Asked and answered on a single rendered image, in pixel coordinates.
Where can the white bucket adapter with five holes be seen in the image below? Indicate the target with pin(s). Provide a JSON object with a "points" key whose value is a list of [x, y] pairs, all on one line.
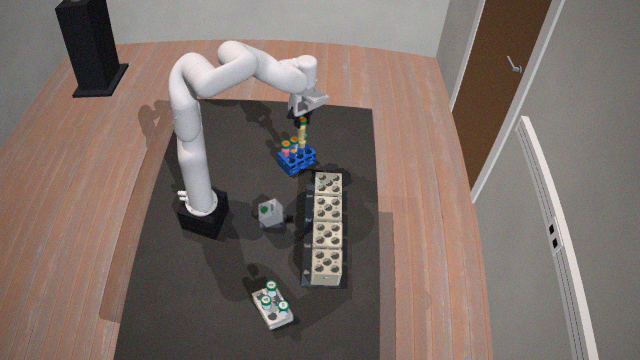
{"points": [[328, 184], [327, 209], [333, 240], [321, 274]]}

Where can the blue tube rack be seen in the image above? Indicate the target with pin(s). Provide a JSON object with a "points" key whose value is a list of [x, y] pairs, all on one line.
{"points": [[308, 158]]}

